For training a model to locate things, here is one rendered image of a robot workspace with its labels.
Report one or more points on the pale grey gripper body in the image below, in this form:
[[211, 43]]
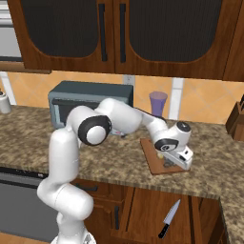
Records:
[[184, 163]]

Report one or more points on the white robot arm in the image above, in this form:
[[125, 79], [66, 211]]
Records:
[[63, 152]]

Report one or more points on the pale green cucumber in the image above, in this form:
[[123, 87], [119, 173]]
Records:
[[160, 155]]

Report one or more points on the brown wooden cutting board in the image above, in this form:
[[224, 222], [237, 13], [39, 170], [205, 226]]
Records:
[[152, 162]]

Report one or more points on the open wooden drawer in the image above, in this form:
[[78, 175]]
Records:
[[146, 213]]

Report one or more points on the purple cup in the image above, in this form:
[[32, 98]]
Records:
[[158, 103]]

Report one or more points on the wooden drawer front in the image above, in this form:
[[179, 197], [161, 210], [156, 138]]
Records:
[[108, 190]]

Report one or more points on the brown wooden knife block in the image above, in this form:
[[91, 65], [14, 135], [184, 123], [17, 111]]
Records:
[[236, 122]]

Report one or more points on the wooden base cupboard door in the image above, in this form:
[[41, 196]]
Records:
[[105, 222]]

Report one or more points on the grey-blue toaster oven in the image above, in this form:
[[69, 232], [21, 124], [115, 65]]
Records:
[[79, 93]]

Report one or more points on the plain wooden cupboard panel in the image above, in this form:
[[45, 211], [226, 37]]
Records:
[[235, 57]]

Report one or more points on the wooden cupboard door, dark glass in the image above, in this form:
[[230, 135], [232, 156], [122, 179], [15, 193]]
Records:
[[174, 31], [60, 31]]

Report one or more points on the grey dishwasher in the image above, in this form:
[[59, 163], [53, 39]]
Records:
[[19, 206]]

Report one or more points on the white jar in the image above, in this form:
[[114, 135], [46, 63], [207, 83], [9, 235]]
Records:
[[4, 104]]

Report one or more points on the grey extractor hood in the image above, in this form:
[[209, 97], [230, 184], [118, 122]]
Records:
[[8, 35]]

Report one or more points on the white wall socket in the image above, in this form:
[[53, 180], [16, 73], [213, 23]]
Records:
[[128, 79]]

